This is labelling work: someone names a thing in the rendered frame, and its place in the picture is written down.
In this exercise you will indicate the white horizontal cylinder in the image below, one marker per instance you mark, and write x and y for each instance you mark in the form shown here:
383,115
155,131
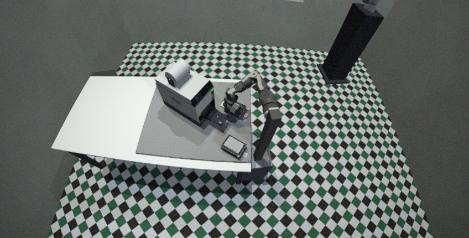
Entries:
178,70

